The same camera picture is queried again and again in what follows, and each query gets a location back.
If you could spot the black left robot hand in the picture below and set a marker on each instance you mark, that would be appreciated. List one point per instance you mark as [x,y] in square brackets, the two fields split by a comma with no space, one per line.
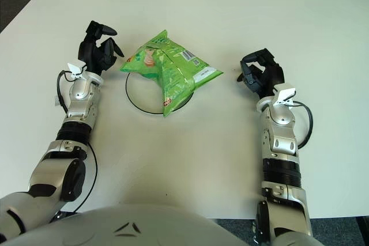
[92,53]

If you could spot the white plate with black rim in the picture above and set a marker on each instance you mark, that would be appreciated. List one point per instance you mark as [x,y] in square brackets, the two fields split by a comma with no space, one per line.
[144,93]

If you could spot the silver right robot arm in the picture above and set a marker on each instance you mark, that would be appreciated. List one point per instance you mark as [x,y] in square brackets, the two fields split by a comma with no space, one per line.
[284,142]

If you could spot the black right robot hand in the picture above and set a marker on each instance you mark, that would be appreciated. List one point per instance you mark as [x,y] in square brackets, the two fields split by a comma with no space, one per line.
[274,74]

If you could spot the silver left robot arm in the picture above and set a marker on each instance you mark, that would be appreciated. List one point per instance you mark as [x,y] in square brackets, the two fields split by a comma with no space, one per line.
[82,93]

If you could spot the grey robot torso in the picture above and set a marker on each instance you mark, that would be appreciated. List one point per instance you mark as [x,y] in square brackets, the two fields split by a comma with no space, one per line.
[129,226]

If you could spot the green snack bag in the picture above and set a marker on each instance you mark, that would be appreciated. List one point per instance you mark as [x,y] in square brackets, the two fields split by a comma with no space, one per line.
[173,70]

